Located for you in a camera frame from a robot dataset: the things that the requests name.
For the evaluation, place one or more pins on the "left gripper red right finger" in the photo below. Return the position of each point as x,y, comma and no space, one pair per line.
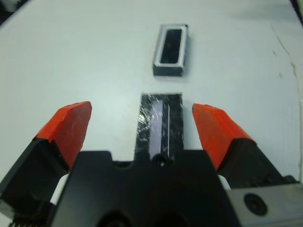
217,134

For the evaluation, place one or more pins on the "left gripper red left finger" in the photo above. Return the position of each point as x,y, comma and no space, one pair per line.
66,132

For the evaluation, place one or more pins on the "black box lid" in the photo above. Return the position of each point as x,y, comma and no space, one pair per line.
175,123

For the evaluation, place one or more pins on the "black box with white lining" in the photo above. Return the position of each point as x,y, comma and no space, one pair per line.
168,70

